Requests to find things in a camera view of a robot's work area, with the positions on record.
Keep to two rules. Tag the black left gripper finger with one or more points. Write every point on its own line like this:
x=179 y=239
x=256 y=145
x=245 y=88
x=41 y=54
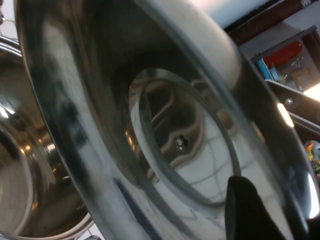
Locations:
x=245 y=215

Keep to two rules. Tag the stainless steel lid black knob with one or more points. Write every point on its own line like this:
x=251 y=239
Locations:
x=100 y=125

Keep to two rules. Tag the colourful toy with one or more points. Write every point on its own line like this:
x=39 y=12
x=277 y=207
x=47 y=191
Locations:
x=312 y=155

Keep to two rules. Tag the blue box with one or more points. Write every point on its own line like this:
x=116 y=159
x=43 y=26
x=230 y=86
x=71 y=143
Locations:
x=264 y=70

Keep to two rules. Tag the brown cardboard box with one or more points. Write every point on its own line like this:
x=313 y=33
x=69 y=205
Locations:
x=301 y=77

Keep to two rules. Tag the red oblong object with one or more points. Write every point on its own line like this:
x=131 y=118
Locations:
x=282 y=53

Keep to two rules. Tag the grey shelf unit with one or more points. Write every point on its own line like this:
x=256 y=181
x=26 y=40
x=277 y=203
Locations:
x=310 y=37

